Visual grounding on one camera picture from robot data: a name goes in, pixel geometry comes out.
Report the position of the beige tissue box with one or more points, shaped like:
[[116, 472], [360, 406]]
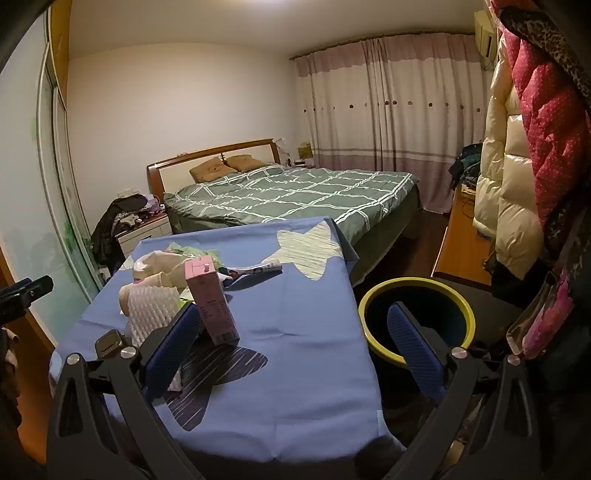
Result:
[[304, 151]]

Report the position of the white toothpaste tube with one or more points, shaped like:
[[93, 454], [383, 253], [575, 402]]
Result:
[[263, 268]]

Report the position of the bed with green quilt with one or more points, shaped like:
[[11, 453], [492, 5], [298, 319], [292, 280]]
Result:
[[154, 173]]

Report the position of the pink floral bag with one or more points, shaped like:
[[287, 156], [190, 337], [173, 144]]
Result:
[[549, 318]]

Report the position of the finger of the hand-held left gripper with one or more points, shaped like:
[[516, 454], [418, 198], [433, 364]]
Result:
[[27, 290]]

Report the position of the white nightstand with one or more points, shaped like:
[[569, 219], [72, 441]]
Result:
[[143, 235]]

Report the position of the wooden desk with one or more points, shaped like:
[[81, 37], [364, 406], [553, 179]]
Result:
[[461, 249]]

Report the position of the cream bag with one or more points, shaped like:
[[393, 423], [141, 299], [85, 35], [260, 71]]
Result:
[[157, 263]]

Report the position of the wall air conditioner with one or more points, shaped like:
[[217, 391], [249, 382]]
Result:
[[485, 37]]

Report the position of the white bedside table with clothes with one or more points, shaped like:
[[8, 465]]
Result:
[[104, 235]]

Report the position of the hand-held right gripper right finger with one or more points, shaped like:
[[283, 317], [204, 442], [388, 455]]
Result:
[[415, 355]]

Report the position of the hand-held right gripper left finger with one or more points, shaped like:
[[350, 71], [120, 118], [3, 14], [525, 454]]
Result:
[[173, 353]]

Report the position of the cream puffer jacket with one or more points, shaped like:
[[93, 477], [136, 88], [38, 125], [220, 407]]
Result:
[[508, 184]]

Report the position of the green plaid duvet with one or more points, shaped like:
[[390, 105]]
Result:
[[300, 194]]

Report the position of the pile of dark clothes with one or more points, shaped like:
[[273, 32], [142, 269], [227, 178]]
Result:
[[466, 161]]

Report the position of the green plastic wrapper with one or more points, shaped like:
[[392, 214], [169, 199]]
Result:
[[194, 250]]

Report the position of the white and mauve curtain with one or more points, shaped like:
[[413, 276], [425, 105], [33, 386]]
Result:
[[392, 115]]

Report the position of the red dotted padded jacket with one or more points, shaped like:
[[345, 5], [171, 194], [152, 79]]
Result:
[[549, 115]]

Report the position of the blue star print tablecloth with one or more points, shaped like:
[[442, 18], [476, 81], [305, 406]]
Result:
[[300, 346]]

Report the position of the brown pillow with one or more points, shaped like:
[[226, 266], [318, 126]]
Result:
[[244, 162], [212, 170]]

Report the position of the yellow rimmed dark bin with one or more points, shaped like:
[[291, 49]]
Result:
[[418, 281]]

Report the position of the glass door wardrobe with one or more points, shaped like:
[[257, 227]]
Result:
[[46, 207]]

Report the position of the pink drink carton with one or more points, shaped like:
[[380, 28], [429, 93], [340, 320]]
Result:
[[212, 304]]

